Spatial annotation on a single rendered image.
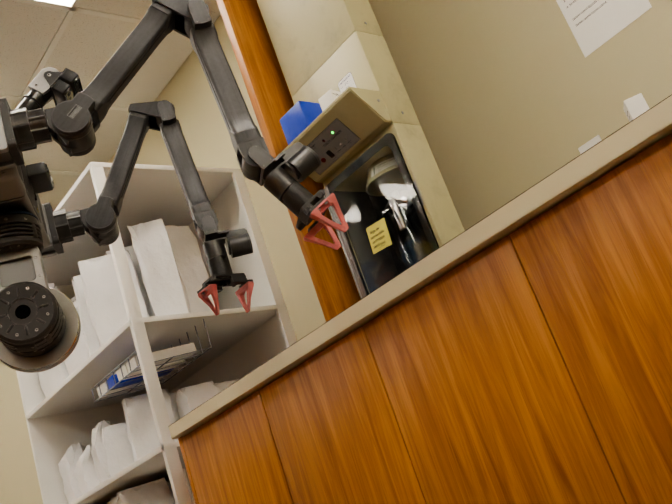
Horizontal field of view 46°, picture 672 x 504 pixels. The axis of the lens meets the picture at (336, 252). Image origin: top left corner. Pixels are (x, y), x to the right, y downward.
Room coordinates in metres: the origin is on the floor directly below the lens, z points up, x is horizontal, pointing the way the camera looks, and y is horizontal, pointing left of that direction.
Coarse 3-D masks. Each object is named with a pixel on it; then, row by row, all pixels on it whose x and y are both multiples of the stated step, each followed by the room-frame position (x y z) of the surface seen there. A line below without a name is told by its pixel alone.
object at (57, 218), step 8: (48, 208) 1.84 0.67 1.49; (48, 216) 1.84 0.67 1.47; (56, 216) 1.85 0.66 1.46; (64, 216) 1.86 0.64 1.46; (72, 216) 1.87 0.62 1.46; (56, 224) 1.85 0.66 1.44; (64, 224) 1.85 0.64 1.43; (72, 224) 1.87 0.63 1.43; (80, 224) 1.88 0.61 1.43; (56, 232) 1.85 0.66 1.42; (64, 232) 1.87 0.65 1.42; (72, 232) 1.88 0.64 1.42; (80, 232) 1.90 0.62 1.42; (56, 240) 1.85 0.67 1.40; (64, 240) 1.89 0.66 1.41; (72, 240) 1.91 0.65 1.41; (56, 248) 1.88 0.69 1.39
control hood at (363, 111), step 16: (352, 96) 1.82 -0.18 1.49; (368, 96) 1.85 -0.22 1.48; (336, 112) 1.87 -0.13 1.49; (352, 112) 1.86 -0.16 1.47; (368, 112) 1.85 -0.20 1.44; (384, 112) 1.87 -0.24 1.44; (320, 128) 1.93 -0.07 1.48; (352, 128) 1.91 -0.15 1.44; (368, 128) 1.90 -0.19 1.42; (384, 128) 1.91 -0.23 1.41; (304, 144) 1.98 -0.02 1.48; (336, 160) 2.01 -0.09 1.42; (320, 176) 2.07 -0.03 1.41
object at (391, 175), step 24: (384, 144) 1.91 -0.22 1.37; (360, 168) 1.99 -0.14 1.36; (384, 168) 1.93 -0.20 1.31; (336, 192) 2.07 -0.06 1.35; (360, 192) 2.01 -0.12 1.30; (384, 192) 1.95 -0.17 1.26; (408, 192) 1.90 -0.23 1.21; (360, 216) 2.03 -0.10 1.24; (384, 216) 1.97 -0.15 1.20; (408, 216) 1.92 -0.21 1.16; (360, 240) 2.05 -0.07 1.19; (408, 240) 1.94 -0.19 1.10; (432, 240) 1.89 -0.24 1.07; (360, 264) 2.07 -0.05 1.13; (384, 264) 2.01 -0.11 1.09; (408, 264) 1.96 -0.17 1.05
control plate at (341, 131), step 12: (336, 120) 1.89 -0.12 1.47; (324, 132) 1.94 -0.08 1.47; (336, 132) 1.93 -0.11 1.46; (348, 132) 1.92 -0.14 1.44; (312, 144) 1.98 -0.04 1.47; (324, 144) 1.97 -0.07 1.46; (336, 144) 1.96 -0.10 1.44; (348, 144) 1.95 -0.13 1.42; (324, 156) 2.01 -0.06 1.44; (336, 156) 2.00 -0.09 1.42; (324, 168) 2.04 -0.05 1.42
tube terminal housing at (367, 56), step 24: (360, 48) 1.89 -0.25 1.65; (384, 48) 1.95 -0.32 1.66; (336, 72) 1.97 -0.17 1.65; (360, 72) 1.91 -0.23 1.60; (384, 72) 1.92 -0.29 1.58; (312, 96) 2.05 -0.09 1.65; (384, 96) 1.89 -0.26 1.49; (408, 120) 1.93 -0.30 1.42; (408, 144) 1.90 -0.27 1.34; (408, 168) 1.89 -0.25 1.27; (432, 168) 1.95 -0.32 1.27; (432, 192) 1.92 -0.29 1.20; (432, 216) 1.89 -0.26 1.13; (456, 216) 1.96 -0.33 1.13
